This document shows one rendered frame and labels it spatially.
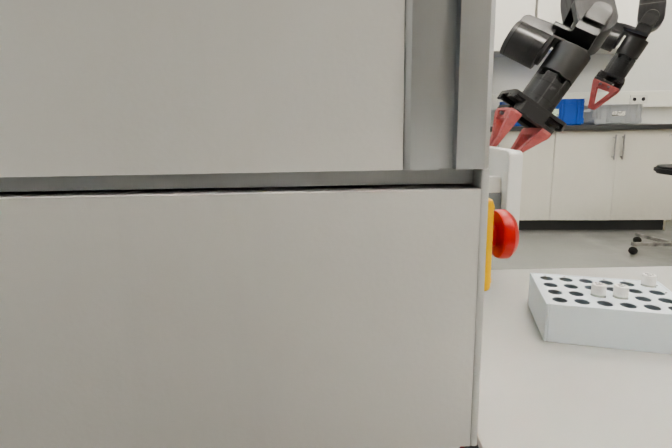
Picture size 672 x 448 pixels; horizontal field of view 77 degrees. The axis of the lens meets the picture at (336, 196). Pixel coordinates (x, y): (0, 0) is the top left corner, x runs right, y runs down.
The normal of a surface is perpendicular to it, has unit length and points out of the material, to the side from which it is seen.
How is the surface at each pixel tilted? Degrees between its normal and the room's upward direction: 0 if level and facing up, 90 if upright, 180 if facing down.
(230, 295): 90
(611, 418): 0
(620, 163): 90
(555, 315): 90
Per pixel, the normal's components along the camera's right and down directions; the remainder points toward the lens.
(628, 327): -0.25, 0.18
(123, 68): 0.01, 0.18
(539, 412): -0.02, -0.98
